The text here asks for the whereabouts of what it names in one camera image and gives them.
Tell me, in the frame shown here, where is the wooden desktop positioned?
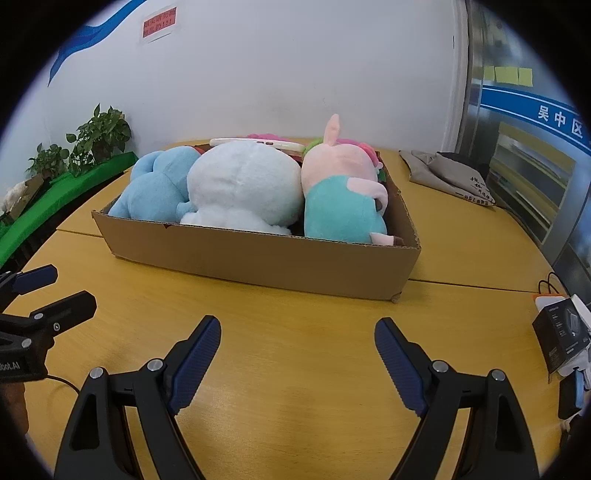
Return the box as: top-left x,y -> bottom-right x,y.
23,136 -> 591,480

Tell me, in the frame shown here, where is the small brown cardboard piece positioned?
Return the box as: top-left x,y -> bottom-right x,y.
8,176 -> 52,219

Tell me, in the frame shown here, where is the pink plush toy teal outfit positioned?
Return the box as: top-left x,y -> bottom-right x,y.
301,114 -> 406,247

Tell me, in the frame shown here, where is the light blue plush toy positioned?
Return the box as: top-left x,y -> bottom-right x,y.
108,147 -> 204,223

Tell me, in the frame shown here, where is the black cable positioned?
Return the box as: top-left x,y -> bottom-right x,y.
44,374 -> 83,397

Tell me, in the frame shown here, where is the black product box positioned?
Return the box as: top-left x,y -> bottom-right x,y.
532,298 -> 591,372

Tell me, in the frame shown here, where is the grey cloth bag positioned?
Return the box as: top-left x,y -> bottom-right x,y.
399,148 -> 497,210

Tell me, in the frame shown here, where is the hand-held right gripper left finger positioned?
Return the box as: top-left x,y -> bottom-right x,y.
55,315 -> 221,480

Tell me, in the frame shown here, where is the panda plush toy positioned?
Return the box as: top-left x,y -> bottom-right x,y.
179,141 -> 305,237

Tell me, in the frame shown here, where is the brown cardboard box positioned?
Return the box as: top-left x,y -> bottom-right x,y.
91,147 -> 422,304

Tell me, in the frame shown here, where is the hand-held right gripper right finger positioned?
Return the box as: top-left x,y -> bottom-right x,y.
375,318 -> 540,480

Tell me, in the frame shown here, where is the cream rectangular frame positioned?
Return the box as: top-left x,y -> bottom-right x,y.
210,137 -> 306,153

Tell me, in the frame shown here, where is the person's left hand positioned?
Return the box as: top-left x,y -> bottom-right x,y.
0,382 -> 28,437

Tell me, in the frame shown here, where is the black phone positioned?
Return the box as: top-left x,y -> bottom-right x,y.
558,369 -> 586,420

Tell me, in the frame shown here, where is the large potted green plant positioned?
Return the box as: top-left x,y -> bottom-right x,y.
66,103 -> 133,177

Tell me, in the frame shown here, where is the glass partition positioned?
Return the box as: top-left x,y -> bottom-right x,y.
466,0 -> 591,278

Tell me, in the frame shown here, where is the blue banner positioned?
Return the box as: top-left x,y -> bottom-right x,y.
480,82 -> 591,155

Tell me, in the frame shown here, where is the small potted green plant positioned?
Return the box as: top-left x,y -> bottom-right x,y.
28,143 -> 70,178

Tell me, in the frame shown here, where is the green cloth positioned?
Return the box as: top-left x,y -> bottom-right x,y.
0,151 -> 139,268

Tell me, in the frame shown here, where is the red wall notice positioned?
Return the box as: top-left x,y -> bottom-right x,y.
139,6 -> 180,45

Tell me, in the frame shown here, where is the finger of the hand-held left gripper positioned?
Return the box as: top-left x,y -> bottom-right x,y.
0,290 -> 98,346
0,264 -> 59,319

